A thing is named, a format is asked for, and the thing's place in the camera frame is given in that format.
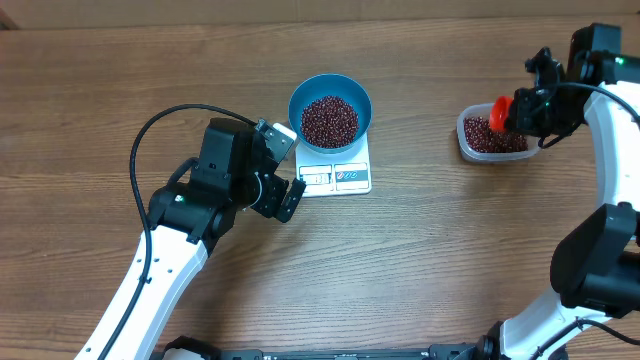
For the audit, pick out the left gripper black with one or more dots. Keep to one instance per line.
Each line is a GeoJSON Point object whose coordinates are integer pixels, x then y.
{"type": "Point", "coordinates": [277, 187]}

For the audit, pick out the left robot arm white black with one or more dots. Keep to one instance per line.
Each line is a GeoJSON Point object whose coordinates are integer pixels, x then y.
{"type": "Point", "coordinates": [235, 170]}

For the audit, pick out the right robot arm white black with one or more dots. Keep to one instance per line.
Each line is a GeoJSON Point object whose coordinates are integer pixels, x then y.
{"type": "Point", "coordinates": [593, 278]}

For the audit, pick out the white digital kitchen scale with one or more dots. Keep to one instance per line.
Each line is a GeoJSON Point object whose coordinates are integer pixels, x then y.
{"type": "Point", "coordinates": [344, 173]}

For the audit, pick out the red beans in container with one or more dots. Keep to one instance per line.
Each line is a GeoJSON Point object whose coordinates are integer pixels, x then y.
{"type": "Point", "coordinates": [482, 139]}

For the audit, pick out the blue metal bowl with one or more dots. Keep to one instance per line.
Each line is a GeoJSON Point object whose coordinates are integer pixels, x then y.
{"type": "Point", "coordinates": [322, 85]}

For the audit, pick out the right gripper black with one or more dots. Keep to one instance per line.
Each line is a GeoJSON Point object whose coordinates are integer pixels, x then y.
{"type": "Point", "coordinates": [523, 120]}

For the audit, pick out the red beans in bowl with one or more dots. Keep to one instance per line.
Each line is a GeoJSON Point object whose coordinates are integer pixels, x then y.
{"type": "Point", "coordinates": [329, 123]}

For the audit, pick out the orange scoop blue handle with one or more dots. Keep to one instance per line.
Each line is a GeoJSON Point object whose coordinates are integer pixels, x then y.
{"type": "Point", "coordinates": [499, 114]}

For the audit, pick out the clear plastic bean container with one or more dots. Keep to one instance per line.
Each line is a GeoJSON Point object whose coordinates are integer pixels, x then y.
{"type": "Point", "coordinates": [483, 110]}

